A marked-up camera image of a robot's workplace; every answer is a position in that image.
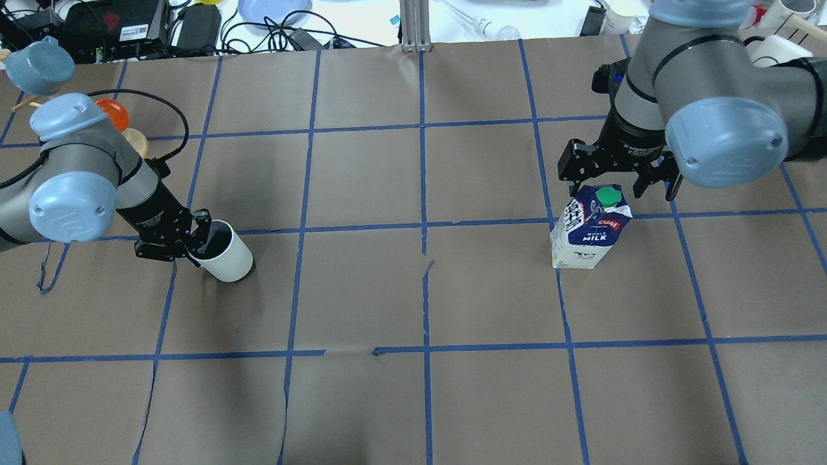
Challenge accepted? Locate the black power adapter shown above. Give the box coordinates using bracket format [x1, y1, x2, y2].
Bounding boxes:
[579, 6, 607, 36]

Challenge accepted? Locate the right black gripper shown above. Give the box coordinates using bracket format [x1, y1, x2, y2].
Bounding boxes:
[558, 58, 683, 198]

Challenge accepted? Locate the wooden rack handle rod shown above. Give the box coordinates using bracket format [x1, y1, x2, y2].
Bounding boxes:
[773, 3, 826, 42]

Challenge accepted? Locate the black electronics box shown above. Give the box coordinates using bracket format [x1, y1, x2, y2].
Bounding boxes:
[58, 1, 172, 64]

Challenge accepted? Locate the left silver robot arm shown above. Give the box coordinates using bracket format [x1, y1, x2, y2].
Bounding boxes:
[1, 36, 215, 262]

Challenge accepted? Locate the cream and lilac cup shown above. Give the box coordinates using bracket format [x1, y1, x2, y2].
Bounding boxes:
[600, 0, 641, 35]

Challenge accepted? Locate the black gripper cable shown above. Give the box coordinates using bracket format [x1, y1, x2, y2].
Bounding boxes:
[0, 89, 189, 188]

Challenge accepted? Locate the light blue plate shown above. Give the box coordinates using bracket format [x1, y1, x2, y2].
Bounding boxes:
[237, 0, 312, 24]

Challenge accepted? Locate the white mug with grey inside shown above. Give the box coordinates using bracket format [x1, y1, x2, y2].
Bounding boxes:
[187, 220, 255, 283]

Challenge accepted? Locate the blue white milk carton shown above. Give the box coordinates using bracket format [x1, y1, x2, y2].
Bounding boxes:
[550, 183, 633, 270]

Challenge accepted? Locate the white mug on rack rear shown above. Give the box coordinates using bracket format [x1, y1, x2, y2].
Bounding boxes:
[748, 35, 814, 68]

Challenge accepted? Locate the aluminium frame post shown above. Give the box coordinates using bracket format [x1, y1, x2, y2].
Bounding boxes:
[399, 0, 432, 53]

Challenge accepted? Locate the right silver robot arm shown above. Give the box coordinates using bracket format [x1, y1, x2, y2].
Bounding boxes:
[556, 1, 825, 201]

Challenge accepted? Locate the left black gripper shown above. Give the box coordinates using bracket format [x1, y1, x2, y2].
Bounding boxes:
[134, 208, 215, 262]

